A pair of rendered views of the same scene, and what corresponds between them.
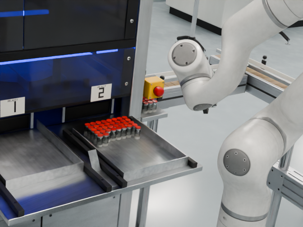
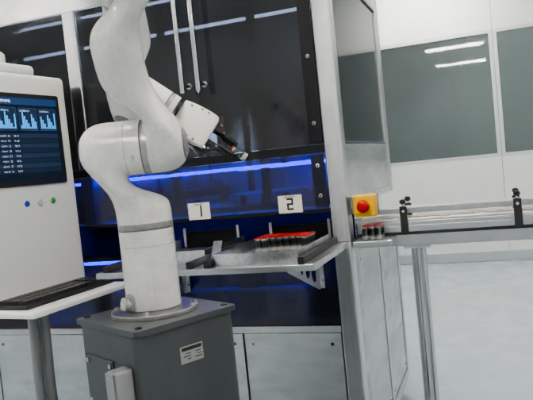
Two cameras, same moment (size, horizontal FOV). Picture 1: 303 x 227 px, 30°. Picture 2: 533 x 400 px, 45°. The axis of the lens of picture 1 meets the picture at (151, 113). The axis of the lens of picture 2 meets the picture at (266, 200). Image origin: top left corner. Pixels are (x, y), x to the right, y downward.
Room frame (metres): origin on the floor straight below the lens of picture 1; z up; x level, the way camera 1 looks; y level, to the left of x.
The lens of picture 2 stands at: (0.69, -1.60, 1.15)
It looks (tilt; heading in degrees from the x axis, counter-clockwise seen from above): 3 degrees down; 58
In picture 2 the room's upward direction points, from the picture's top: 6 degrees counter-clockwise
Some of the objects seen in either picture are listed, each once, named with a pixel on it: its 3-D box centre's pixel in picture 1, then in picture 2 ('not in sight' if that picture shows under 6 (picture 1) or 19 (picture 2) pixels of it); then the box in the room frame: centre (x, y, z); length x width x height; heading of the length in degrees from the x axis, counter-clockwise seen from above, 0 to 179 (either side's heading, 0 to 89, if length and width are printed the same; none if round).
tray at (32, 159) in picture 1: (23, 151); (191, 249); (1.62, 0.40, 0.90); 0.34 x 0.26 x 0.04; 38
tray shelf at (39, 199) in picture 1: (79, 157); (230, 258); (1.67, 0.23, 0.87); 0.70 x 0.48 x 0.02; 128
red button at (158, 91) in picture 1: (158, 91); (362, 206); (2.04, -0.02, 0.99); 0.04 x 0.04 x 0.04; 38
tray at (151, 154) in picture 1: (128, 146); (274, 249); (1.74, 0.06, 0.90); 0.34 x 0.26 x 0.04; 38
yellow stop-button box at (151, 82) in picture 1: (151, 87); (366, 205); (2.08, 0.01, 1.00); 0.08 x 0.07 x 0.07; 38
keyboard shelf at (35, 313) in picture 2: not in sight; (53, 299); (1.18, 0.56, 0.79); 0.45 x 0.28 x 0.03; 33
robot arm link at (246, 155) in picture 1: (247, 171); (124, 175); (1.18, -0.24, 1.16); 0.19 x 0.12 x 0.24; 150
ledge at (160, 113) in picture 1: (145, 111); (376, 240); (2.12, 0.03, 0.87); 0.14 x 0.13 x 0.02; 38
